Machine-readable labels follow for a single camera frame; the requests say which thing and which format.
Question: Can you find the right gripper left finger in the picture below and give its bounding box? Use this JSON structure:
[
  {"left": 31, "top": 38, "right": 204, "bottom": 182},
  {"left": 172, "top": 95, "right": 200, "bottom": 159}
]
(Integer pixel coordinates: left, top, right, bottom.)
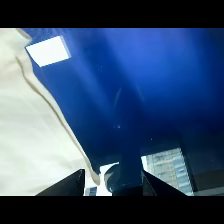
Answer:
[{"left": 35, "top": 168, "right": 86, "bottom": 197}]

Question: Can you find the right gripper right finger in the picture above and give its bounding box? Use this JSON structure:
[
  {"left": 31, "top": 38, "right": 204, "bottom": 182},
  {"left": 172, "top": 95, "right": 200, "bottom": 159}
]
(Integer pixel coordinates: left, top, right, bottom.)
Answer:
[{"left": 141, "top": 169, "right": 188, "bottom": 197}]

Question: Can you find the pale yellow shirt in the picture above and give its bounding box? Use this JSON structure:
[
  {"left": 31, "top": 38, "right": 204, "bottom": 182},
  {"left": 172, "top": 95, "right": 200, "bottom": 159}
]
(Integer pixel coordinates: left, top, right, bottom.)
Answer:
[{"left": 0, "top": 27, "right": 101, "bottom": 197}]

